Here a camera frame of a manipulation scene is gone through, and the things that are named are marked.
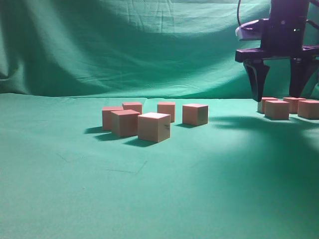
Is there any pink cube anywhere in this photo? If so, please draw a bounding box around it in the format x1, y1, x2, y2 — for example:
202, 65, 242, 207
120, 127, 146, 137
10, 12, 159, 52
157, 102, 175, 122
182, 104, 208, 126

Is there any pink cube column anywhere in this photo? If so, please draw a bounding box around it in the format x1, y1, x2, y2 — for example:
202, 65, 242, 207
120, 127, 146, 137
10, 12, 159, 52
122, 102, 143, 114
102, 106, 123, 130
138, 112, 171, 143
111, 110, 140, 137
283, 97, 306, 114
297, 100, 319, 120
257, 97, 278, 114
265, 100, 290, 120

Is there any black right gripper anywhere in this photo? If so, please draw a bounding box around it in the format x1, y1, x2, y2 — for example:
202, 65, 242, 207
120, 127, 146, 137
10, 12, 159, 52
235, 0, 319, 102

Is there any black camera cable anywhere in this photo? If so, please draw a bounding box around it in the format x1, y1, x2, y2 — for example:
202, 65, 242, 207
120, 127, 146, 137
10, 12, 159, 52
236, 0, 243, 26

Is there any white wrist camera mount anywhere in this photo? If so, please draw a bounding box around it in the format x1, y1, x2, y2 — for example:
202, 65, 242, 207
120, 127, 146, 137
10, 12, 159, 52
235, 19, 262, 41

